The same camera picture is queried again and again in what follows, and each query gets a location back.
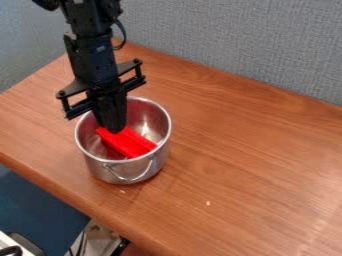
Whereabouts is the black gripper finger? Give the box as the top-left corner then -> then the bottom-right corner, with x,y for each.
113,90 -> 127,133
93,95 -> 117,133

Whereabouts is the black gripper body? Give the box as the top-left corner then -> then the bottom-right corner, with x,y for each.
57,33 -> 146,120

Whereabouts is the stainless steel pot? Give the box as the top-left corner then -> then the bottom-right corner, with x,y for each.
75,96 -> 173,184

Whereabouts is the red rectangular block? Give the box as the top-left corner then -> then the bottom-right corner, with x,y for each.
95,127 -> 158,159

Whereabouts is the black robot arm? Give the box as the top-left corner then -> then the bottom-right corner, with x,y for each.
33,0 -> 146,133

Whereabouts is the white object at corner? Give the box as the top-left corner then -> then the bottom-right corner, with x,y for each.
0,231 -> 34,256

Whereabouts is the metal table leg bracket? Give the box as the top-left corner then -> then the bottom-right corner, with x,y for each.
65,220 -> 130,256

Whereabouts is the black cable at corner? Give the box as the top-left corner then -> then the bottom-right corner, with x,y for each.
0,245 -> 25,256

